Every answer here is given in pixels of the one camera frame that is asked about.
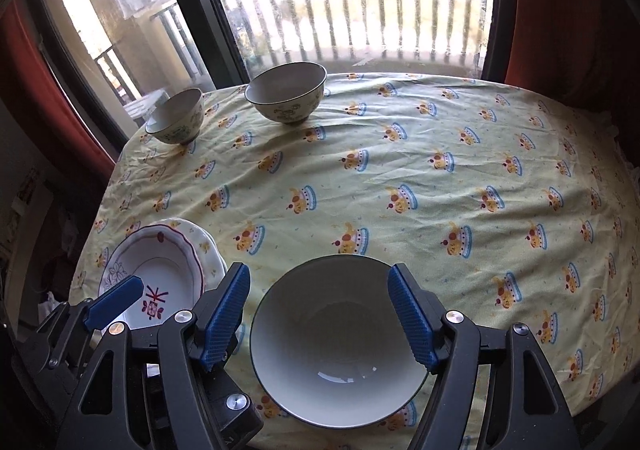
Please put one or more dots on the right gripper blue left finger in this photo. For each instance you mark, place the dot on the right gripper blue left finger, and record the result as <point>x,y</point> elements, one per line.
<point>219,314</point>

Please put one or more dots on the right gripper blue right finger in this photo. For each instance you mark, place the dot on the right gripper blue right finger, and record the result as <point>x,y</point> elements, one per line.
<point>420,314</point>

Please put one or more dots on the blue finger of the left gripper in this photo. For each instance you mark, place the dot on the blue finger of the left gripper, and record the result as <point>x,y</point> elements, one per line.
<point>112,302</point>

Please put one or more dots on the white red-pattern scalloped dish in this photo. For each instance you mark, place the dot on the white red-pattern scalloped dish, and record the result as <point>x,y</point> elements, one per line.
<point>171,274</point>

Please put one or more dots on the floral ceramic bowl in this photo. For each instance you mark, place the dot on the floral ceramic bowl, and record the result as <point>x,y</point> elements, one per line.
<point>179,119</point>
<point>327,346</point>
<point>288,93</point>

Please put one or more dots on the white beaded yellow-flower plate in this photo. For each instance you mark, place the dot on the white beaded yellow-flower plate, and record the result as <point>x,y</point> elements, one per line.
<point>214,266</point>

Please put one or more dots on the yellow printed tablecloth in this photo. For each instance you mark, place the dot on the yellow printed tablecloth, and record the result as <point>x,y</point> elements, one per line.
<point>508,205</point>

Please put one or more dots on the white air conditioner unit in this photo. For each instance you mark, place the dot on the white air conditioner unit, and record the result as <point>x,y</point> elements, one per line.
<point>139,110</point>

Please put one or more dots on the left red curtain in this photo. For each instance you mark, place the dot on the left red curtain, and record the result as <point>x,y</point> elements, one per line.
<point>39,106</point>

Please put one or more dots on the red curtain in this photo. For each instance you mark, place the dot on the red curtain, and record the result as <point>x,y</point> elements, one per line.
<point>565,48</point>
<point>39,106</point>

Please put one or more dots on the right red curtain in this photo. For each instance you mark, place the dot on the right red curtain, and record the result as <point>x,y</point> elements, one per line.
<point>565,48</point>

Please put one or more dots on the balcony metal railing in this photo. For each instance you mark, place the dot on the balcony metal railing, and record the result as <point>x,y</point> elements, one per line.
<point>449,36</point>

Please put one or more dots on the black window frame post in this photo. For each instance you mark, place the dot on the black window frame post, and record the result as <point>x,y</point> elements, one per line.
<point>212,34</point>

